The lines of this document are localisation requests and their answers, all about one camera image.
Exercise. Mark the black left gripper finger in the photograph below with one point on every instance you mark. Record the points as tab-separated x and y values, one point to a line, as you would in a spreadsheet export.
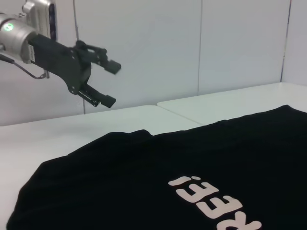
96	97
98	56

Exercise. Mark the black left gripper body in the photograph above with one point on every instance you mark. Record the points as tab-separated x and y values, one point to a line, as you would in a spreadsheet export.
60	62

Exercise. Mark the black shirt with FREE print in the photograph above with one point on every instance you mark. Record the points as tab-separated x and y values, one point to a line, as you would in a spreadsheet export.
168	155

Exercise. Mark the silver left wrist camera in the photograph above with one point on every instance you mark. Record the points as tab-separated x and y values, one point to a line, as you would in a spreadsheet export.
38	14

